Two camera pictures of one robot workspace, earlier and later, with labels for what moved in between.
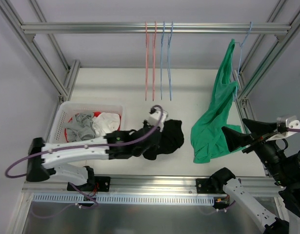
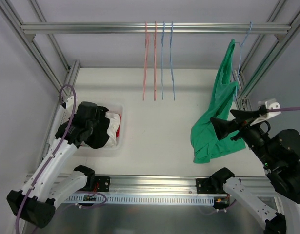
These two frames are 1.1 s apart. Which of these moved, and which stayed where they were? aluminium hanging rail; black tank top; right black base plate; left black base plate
Moved: black tank top
Stayed: aluminium hanging rail; left black base plate; right black base plate
